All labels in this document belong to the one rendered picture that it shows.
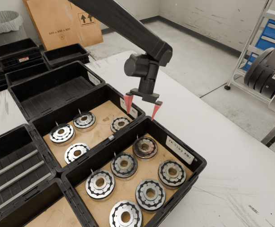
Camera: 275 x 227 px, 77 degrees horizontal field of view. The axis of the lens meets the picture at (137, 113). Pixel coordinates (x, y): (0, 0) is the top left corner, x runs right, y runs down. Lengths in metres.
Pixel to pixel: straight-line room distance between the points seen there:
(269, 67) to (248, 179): 0.51
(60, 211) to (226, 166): 0.72
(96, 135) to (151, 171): 0.29
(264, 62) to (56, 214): 0.83
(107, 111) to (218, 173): 0.61
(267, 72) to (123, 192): 0.62
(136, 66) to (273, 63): 0.42
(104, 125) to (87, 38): 2.78
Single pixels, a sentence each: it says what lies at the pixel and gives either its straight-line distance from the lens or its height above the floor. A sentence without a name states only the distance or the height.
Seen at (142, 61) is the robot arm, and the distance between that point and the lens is 0.56.
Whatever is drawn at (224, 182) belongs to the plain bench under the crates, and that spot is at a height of 0.70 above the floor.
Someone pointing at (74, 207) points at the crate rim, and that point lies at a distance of 0.58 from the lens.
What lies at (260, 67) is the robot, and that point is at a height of 1.17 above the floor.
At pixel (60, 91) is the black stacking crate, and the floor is 0.83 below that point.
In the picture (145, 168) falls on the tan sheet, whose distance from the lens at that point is 0.70.
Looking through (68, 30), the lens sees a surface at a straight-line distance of 3.40.
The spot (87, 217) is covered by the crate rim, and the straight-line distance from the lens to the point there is 0.57.
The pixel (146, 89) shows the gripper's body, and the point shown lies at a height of 1.08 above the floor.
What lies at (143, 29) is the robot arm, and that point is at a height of 1.29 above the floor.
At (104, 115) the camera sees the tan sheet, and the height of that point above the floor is 0.83.
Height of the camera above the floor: 1.47
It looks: 47 degrees down
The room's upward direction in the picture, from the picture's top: straight up
